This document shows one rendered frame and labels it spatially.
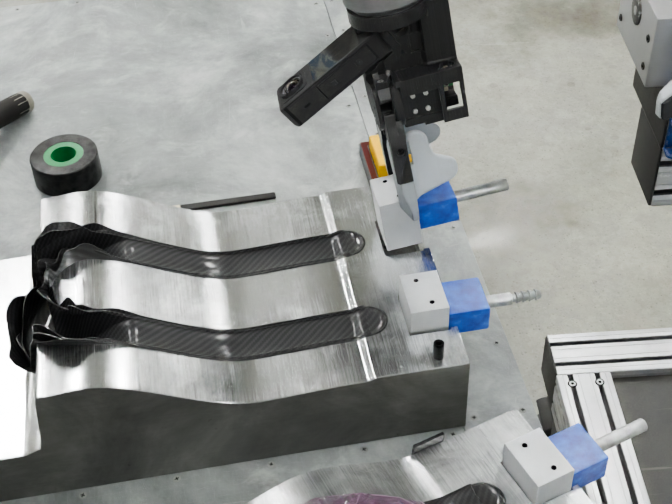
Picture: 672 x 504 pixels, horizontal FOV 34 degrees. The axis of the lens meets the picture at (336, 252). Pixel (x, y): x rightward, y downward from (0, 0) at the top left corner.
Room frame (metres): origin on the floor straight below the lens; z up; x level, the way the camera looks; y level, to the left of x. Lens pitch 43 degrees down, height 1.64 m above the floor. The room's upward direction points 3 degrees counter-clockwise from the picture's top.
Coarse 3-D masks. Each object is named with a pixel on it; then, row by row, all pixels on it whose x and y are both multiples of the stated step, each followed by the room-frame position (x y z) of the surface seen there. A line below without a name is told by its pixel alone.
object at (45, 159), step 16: (48, 144) 1.07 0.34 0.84; (64, 144) 1.07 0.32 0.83; (80, 144) 1.07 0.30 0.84; (32, 160) 1.04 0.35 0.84; (48, 160) 1.04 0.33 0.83; (64, 160) 1.06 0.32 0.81; (80, 160) 1.03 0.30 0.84; (96, 160) 1.04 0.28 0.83; (48, 176) 1.01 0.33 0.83; (64, 176) 1.01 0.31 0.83; (80, 176) 1.02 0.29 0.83; (96, 176) 1.03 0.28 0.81; (48, 192) 1.01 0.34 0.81; (64, 192) 1.01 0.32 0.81
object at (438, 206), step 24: (384, 192) 0.82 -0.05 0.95; (432, 192) 0.82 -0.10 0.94; (456, 192) 0.83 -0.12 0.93; (480, 192) 0.83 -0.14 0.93; (384, 216) 0.79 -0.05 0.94; (408, 216) 0.80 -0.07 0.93; (432, 216) 0.80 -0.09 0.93; (456, 216) 0.81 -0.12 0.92; (384, 240) 0.80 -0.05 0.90; (408, 240) 0.79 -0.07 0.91
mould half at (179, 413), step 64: (384, 256) 0.79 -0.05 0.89; (0, 320) 0.75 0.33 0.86; (192, 320) 0.71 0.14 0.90; (256, 320) 0.72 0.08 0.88; (0, 384) 0.67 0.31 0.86; (64, 384) 0.60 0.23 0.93; (128, 384) 0.61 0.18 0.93; (192, 384) 0.63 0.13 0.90; (256, 384) 0.64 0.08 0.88; (320, 384) 0.63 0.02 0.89; (384, 384) 0.63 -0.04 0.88; (448, 384) 0.64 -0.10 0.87; (0, 448) 0.60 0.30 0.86; (64, 448) 0.59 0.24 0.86; (128, 448) 0.60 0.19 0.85; (192, 448) 0.61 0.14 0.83; (256, 448) 0.62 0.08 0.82; (320, 448) 0.63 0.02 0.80
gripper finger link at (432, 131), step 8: (408, 128) 0.86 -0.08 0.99; (416, 128) 0.86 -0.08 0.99; (424, 128) 0.87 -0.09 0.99; (432, 128) 0.87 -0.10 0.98; (384, 136) 0.84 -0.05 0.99; (432, 136) 0.87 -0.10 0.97; (384, 144) 0.85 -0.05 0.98; (408, 144) 0.86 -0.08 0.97; (384, 152) 0.85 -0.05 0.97; (408, 152) 0.86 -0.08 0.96
